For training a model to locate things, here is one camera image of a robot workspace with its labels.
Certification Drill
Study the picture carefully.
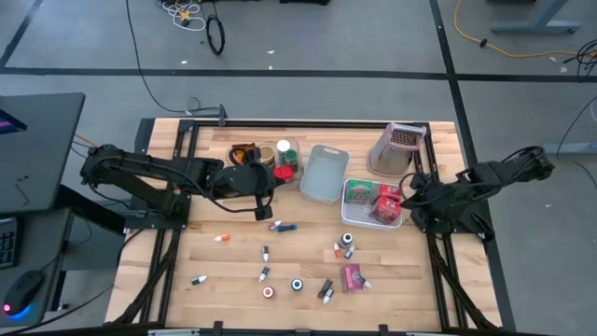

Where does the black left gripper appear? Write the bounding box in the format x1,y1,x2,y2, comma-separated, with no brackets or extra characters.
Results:
217,147,277,200

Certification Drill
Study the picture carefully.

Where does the tan lid spice jar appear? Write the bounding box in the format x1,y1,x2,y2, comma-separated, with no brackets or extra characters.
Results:
258,145,277,168

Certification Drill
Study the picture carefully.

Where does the clear plastic bin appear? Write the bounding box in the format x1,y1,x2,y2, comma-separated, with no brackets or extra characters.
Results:
227,137,305,190

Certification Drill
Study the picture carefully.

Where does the small green cereal box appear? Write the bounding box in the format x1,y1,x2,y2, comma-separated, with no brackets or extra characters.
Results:
345,179,374,205

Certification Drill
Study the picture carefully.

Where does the white perforated plastic basket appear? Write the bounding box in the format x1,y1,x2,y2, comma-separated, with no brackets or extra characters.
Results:
340,177,404,231

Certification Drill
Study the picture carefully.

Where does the grey plastic bin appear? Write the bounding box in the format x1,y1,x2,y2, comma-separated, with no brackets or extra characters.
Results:
298,144,351,206

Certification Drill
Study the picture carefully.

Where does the small pink raisin cereal box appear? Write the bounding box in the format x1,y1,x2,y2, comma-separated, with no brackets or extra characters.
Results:
340,263,365,294

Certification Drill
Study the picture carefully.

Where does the grey floor bar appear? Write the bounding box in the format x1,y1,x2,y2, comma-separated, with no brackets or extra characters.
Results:
535,142,597,158

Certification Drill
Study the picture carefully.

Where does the black desk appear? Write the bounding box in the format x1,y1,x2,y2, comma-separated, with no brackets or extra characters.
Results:
0,91,87,216

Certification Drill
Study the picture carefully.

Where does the grey table leg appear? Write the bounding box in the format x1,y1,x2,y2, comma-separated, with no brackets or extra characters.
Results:
489,0,583,36

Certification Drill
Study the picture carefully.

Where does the grey desk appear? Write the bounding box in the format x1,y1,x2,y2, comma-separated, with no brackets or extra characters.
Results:
0,207,76,328

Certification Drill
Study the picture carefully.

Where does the black hex key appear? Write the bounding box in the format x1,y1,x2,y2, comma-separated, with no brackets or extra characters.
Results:
13,175,32,207

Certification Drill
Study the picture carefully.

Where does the computer screen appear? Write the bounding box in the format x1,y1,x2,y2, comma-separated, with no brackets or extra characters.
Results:
0,107,28,136

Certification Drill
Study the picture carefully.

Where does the black keyboard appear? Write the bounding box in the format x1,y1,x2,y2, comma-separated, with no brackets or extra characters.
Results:
0,217,22,271

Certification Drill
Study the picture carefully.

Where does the black computer mouse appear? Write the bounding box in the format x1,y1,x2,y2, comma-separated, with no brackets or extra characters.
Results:
3,270,47,316

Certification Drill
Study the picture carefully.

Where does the black right camera cable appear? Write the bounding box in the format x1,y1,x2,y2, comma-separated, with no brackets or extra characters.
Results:
399,171,423,207

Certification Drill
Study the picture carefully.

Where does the black camera cable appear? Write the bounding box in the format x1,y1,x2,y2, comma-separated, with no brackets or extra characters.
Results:
203,185,262,216
399,171,423,207

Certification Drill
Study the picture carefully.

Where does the black left camera cable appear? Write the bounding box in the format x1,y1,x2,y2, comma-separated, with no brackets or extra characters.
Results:
203,185,262,216

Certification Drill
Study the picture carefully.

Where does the black aluminium table frame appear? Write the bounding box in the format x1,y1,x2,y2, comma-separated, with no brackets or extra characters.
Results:
104,117,504,336

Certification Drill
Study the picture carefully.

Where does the black coiled cable loop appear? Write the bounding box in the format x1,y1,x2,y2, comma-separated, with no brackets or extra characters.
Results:
205,14,227,57

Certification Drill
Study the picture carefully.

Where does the white cable bundle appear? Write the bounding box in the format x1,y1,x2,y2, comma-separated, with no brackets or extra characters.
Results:
158,0,208,33

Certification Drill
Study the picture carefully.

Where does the yellow extension cable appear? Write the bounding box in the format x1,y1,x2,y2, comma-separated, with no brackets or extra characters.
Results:
453,0,584,60

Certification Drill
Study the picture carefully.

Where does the thin black curved cable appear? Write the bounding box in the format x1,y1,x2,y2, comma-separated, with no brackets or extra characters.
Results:
554,95,597,188

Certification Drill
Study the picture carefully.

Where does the long black floor cable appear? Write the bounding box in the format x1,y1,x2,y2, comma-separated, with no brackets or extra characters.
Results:
123,0,225,118

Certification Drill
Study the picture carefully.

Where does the black desk cable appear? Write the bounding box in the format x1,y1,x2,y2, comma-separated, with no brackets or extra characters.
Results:
0,283,116,336

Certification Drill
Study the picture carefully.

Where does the black cable tangle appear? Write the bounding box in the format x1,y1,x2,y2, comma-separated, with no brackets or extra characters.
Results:
562,38,597,77

